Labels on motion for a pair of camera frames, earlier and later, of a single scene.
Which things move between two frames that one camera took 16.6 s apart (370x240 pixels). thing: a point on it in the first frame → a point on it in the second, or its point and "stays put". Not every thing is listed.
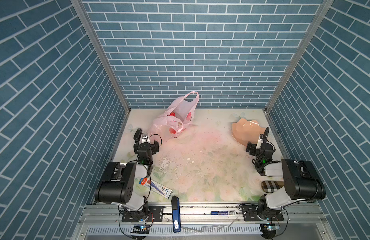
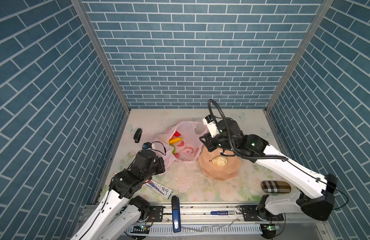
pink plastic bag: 178,117 → 181,142
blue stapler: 176,214 stays put
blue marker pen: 224,213 stays put
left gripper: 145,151 → 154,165
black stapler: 138,134 stays put
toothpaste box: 156,187 stays put
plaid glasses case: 271,186 stays put
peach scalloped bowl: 244,131 → 214,172
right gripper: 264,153 → 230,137
